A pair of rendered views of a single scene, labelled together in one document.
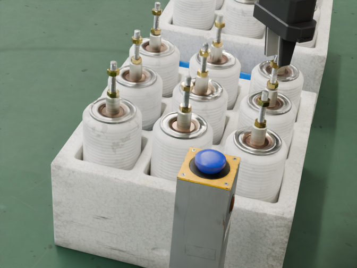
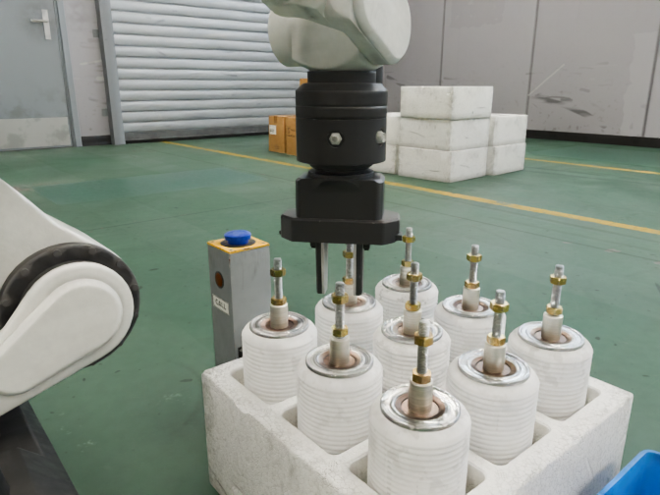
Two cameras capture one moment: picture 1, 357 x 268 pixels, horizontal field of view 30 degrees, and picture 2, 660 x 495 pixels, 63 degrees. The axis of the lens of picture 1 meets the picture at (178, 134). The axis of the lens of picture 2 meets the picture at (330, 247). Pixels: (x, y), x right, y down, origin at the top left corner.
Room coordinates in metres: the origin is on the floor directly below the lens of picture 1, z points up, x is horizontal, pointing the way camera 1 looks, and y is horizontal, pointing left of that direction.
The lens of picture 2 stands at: (1.29, -0.57, 0.54)
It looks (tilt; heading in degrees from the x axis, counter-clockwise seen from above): 17 degrees down; 128
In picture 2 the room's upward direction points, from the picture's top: straight up
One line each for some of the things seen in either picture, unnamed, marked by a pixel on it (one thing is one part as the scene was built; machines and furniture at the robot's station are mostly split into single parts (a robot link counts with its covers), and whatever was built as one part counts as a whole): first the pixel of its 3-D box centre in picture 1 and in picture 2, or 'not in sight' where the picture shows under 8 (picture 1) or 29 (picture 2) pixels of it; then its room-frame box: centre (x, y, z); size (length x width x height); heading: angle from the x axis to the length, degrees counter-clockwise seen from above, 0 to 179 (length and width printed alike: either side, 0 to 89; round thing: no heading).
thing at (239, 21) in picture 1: (242, 34); not in sight; (1.41, -0.13, 0.16); 0.10 x 0.10 x 0.18
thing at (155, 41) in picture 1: (155, 41); (551, 326); (1.13, 0.06, 0.26); 0.02 x 0.02 x 0.03
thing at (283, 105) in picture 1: (269, 102); (339, 360); (0.96, -0.15, 0.25); 0.08 x 0.08 x 0.01
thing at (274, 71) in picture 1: (274, 74); (339, 315); (0.96, -0.15, 0.31); 0.01 x 0.01 x 0.08
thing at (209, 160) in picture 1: (210, 163); (238, 239); (0.69, -0.04, 0.32); 0.04 x 0.04 x 0.02
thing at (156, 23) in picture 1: (156, 22); (555, 296); (1.13, 0.06, 0.30); 0.01 x 0.01 x 0.08
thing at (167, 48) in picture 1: (154, 47); (550, 336); (1.13, 0.06, 0.25); 0.08 x 0.08 x 0.01
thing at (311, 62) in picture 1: (245, 40); not in sight; (1.52, -0.15, 0.09); 0.39 x 0.39 x 0.18; 80
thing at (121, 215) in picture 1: (193, 164); (406, 441); (0.99, -0.03, 0.09); 0.39 x 0.39 x 0.18; 78
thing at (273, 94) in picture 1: (270, 96); (339, 350); (0.96, -0.15, 0.26); 0.02 x 0.02 x 0.03
